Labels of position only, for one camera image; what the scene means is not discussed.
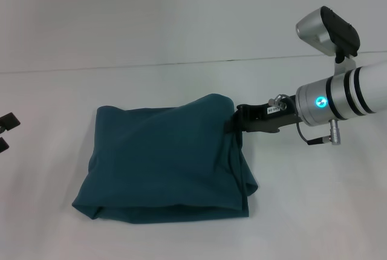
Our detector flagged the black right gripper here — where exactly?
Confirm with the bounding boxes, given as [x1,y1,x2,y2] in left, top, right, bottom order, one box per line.
[223,94,302,134]

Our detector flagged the teal FREE print t-shirt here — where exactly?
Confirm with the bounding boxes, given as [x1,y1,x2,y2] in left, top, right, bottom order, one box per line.
[71,93,260,224]

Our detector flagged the right arm cable with connector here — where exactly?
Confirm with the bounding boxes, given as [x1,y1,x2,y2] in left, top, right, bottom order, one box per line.
[267,93,342,146]

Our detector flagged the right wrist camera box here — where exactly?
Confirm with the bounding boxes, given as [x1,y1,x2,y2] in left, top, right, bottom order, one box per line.
[295,5,361,77]

